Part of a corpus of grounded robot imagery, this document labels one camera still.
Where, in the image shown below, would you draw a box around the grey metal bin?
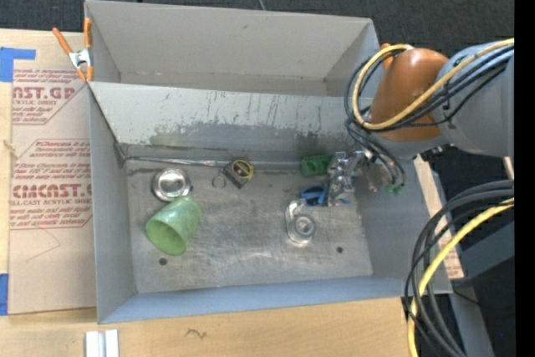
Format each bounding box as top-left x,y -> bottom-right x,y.
83,0 -> 455,325

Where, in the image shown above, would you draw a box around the clear round glass dish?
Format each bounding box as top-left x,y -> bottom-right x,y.
151,167 -> 194,203

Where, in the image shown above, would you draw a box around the green plastic cup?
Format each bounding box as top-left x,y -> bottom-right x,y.
144,195 -> 203,258

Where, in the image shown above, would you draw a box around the green toy block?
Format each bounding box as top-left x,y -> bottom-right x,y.
300,154 -> 334,178

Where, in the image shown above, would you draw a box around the brown cardboard board red print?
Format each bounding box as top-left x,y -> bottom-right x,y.
0,28 -> 98,315

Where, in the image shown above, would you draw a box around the clear glass measuring cup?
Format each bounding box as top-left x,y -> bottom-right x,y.
284,199 -> 319,248

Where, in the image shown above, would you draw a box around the black cylinder on white bracket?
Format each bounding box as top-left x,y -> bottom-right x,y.
419,145 -> 445,162

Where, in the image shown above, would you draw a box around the black and yellow tape measure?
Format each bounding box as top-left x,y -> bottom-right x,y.
211,158 -> 255,190

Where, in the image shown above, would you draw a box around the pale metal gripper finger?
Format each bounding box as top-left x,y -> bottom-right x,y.
339,171 -> 356,205
325,167 -> 343,208

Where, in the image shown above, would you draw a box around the blue curved plastic thing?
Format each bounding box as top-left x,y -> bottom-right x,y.
300,184 -> 328,207

